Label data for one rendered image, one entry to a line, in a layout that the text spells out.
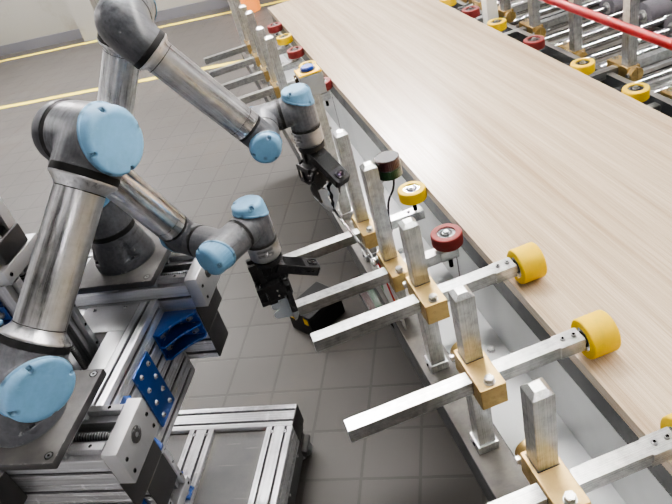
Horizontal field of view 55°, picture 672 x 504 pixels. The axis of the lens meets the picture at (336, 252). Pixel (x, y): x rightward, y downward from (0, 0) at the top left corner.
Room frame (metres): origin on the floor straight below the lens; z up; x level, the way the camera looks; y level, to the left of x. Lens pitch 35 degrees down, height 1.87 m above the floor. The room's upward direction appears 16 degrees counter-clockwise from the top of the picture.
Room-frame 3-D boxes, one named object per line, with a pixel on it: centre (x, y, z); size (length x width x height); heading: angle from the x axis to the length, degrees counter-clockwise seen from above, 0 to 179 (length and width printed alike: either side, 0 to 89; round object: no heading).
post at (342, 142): (1.57, -0.10, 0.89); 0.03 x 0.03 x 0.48; 7
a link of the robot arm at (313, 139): (1.53, -0.01, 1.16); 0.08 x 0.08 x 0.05
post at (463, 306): (0.83, -0.19, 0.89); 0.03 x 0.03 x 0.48; 7
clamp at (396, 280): (1.30, -0.13, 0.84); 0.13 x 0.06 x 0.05; 7
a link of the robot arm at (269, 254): (1.25, 0.16, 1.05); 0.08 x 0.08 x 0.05
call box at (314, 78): (1.83, -0.07, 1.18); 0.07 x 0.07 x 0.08; 7
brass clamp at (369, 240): (1.55, -0.10, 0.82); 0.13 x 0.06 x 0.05; 7
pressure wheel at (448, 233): (1.30, -0.28, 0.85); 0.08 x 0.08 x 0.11
